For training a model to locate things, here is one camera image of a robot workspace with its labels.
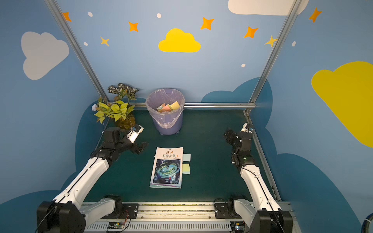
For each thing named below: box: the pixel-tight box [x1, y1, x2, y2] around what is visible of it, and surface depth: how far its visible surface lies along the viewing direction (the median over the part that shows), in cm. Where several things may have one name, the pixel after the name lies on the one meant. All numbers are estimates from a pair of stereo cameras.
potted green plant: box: [91, 83, 139, 130], surface depth 92 cm
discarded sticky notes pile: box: [156, 100, 181, 113], surface depth 105 cm
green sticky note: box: [182, 163, 191, 175], surface depth 91 cm
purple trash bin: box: [145, 88, 186, 135], surface depth 93 cm
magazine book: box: [149, 146, 184, 189], surface depth 90 cm
